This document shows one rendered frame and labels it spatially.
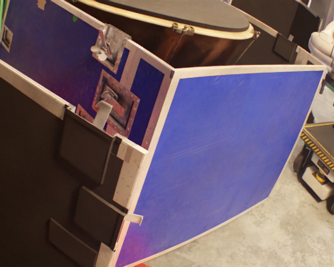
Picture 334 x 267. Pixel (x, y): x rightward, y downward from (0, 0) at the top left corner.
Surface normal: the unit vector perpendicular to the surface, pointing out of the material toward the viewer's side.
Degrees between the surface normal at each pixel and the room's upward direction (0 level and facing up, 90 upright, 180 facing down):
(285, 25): 90
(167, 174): 90
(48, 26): 90
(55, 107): 90
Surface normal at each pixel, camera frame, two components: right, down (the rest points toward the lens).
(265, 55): -0.72, 0.18
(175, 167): 0.63, 0.56
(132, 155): -0.49, 0.34
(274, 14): -0.09, 0.51
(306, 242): 0.28, -0.81
